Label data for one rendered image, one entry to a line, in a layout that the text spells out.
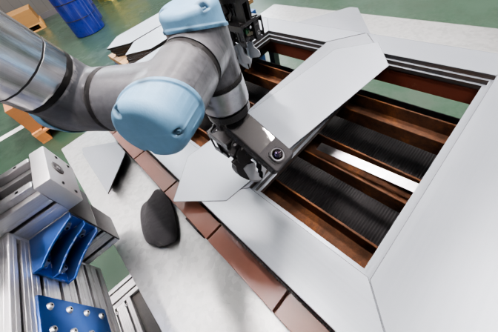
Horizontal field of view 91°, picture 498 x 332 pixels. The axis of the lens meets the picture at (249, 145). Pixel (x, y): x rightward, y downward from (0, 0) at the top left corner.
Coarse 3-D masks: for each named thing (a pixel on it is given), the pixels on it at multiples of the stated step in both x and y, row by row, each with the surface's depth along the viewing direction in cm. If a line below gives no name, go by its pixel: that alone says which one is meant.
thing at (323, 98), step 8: (296, 80) 73; (304, 80) 72; (288, 88) 71; (296, 88) 70; (304, 88) 69; (312, 88) 69; (320, 88) 68; (328, 88) 67; (296, 96) 68; (304, 96) 67; (312, 96) 66; (320, 96) 66; (328, 96) 65; (336, 96) 64; (344, 96) 63; (312, 104) 64; (320, 104) 64; (328, 104) 63; (336, 104) 62; (328, 112) 61
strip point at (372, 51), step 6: (378, 42) 75; (342, 48) 78; (348, 48) 77; (354, 48) 76; (360, 48) 75; (366, 48) 74; (372, 48) 74; (378, 48) 73; (354, 54) 74; (360, 54) 73; (366, 54) 73; (372, 54) 72; (378, 54) 71; (372, 60) 70; (378, 60) 70; (384, 60) 69
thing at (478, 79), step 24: (312, 48) 87; (336, 48) 78; (408, 72) 68; (432, 72) 65; (456, 72) 61; (264, 96) 71; (480, 96) 55; (432, 168) 48; (216, 216) 50; (288, 216) 48; (408, 216) 42; (240, 240) 48; (384, 240) 42; (264, 264) 45
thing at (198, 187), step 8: (192, 160) 62; (184, 168) 60; (192, 168) 60; (184, 176) 59; (192, 176) 58; (200, 176) 58; (184, 184) 57; (192, 184) 57; (200, 184) 56; (208, 184) 56; (192, 192) 55; (200, 192) 55; (208, 192) 54; (216, 192) 54; (192, 200) 54; (200, 200) 53; (208, 200) 53; (216, 200) 52; (224, 200) 52
